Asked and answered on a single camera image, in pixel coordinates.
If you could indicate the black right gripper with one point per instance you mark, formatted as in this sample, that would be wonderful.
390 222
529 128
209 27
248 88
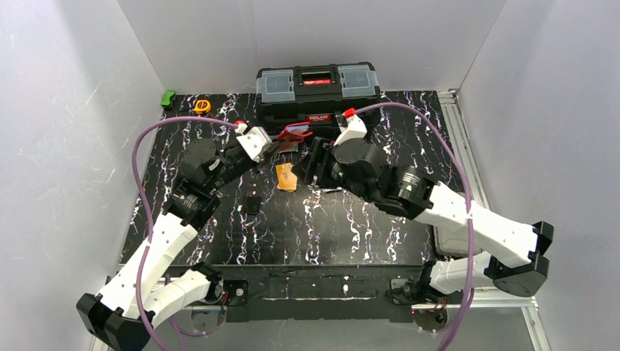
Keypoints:
318 163

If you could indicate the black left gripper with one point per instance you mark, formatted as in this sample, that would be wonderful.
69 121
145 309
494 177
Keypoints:
270 147

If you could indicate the red leather card holder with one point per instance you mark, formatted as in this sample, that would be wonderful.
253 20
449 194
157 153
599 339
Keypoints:
295 133

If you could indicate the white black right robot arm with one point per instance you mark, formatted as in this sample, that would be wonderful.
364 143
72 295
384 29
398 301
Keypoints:
512 257

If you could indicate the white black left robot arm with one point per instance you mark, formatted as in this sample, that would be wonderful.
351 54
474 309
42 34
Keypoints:
129 305

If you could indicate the black VIP card stack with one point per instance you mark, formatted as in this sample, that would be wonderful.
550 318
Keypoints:
252 203

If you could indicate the orange tape measure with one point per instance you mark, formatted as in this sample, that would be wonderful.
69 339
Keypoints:
202 107

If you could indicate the black plastic toolbox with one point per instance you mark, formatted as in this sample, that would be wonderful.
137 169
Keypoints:
313 94

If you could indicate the green small object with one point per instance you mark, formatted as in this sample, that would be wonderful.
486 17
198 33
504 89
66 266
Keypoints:
168 99

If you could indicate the grey plastic case lid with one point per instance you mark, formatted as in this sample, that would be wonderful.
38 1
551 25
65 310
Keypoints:
451 244

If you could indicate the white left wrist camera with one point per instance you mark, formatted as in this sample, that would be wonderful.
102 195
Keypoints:
254 140

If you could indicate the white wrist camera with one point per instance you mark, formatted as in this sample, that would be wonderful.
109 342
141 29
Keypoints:
351 127
254 140

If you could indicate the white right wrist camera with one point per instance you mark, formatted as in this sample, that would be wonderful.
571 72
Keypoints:
351 127

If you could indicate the black base rail with bracket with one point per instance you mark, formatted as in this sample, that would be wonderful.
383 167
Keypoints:
316 292

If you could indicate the aluminium frame rail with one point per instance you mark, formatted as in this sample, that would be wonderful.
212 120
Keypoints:
486 297

